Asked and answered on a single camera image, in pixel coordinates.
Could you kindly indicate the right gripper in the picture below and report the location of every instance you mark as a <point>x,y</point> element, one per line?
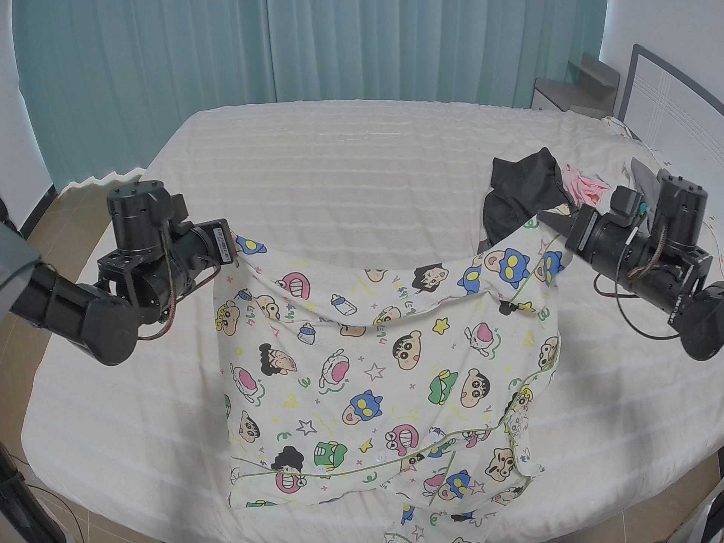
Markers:
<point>616,252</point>

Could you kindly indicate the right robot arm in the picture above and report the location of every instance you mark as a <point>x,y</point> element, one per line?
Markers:
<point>684,218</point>

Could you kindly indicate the grey garment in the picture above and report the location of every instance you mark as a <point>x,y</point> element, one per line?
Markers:
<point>642,176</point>

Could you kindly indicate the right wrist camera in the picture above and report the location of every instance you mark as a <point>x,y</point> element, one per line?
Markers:
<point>624,201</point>

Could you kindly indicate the white printed pyjama top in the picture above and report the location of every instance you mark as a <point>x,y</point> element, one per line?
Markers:
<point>384,360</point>

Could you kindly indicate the bed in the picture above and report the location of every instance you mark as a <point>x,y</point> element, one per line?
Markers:
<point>339,162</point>

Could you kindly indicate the pink garment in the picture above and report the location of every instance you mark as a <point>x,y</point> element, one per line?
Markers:
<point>588,187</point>

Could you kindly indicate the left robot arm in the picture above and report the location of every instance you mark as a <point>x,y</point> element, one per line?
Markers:
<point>85,314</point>

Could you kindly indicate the black garment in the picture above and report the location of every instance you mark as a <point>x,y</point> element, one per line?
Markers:
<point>520,190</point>

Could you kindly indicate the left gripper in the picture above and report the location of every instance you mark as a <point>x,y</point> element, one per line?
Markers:
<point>198,252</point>

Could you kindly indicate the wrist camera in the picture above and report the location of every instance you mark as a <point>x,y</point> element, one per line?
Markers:
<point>180,211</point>
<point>624,201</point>

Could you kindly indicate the grey bedside table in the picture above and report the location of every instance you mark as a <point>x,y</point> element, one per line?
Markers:
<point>571,91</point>

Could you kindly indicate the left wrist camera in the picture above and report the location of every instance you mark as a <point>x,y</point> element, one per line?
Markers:
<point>180,211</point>

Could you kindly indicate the blue-green curtain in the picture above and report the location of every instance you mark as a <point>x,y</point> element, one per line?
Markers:
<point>283,31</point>

